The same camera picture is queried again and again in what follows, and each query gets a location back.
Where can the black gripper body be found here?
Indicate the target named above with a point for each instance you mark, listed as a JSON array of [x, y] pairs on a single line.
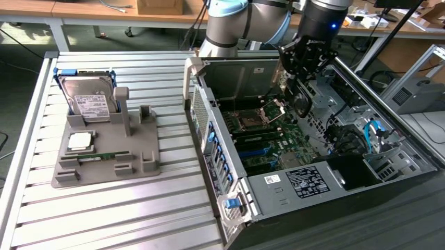
[[321, 23]]

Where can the graphics card with black fan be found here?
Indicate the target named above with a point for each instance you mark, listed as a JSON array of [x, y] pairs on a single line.
[[302, 104]]

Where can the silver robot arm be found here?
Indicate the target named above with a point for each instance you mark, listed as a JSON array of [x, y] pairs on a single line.
[[226, 26]]

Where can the grey metal device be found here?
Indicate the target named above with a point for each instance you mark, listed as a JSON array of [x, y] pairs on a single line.
[[297, 6]]

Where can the white case label sticker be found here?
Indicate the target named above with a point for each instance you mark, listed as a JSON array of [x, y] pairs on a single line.
[[258, 70]]

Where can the white orange small box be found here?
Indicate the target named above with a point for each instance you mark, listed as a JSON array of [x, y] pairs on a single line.
[[356, 22]]

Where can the perforated metal drive cage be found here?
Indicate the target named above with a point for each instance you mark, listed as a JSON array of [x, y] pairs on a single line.
[[326, 101]]

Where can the metal socket cover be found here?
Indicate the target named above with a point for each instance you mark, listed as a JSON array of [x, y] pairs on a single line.
[[274, 112]]

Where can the black stand pole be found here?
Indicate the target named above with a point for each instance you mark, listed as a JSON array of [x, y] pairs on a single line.
[[396, 30]]

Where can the black monitor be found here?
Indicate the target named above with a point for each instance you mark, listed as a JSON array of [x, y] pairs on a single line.
[[400, 2]]

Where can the CPU socket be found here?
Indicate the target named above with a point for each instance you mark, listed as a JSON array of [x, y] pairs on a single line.
[[250, 121]]

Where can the green motherboard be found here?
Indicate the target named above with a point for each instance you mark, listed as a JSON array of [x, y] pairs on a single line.
[[296, 138]]

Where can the grey computer tower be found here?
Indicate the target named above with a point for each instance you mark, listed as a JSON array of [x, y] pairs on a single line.
[[417, 96]]

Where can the open grey PC case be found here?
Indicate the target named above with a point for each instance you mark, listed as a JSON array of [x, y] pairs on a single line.
[[200, 112]]

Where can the blue expansion slot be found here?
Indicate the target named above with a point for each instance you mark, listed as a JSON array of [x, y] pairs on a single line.
[[256, 152]]

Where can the silver chipset heat sink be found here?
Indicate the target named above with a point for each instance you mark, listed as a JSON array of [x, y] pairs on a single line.
[[290, 161]]

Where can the brown cardboard box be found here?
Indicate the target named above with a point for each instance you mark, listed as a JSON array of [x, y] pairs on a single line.
[[159, 6]]

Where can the grey disk bay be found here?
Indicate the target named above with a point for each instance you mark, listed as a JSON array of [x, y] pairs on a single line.
[[389, 166]]

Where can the black caster wheel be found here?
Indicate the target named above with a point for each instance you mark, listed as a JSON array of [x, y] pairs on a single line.
[[129, 32]]

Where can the grey power supply unit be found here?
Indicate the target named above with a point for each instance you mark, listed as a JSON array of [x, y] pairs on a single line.
[[278, 187]]

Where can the blue case latch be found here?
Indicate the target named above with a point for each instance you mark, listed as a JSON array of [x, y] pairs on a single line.
[[232, 203]]

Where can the hard disk in blue carrier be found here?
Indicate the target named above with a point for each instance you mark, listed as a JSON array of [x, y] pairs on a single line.
[[90, 101]]

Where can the grey parts rack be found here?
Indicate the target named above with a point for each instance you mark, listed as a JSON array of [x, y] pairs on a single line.
[[111, 143]]

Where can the green RAM stick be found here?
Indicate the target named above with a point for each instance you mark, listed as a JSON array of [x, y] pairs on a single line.
[[105, 156]]

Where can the silver CPU chip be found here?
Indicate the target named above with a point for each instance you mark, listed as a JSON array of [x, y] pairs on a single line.
[[79, 142]]

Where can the wooden desk white frame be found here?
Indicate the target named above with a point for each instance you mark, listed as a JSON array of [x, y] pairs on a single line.
[[66, 11], [428, 33]]

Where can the aluminium profile frame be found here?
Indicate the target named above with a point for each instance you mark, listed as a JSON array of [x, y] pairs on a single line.
[[439, 50]]

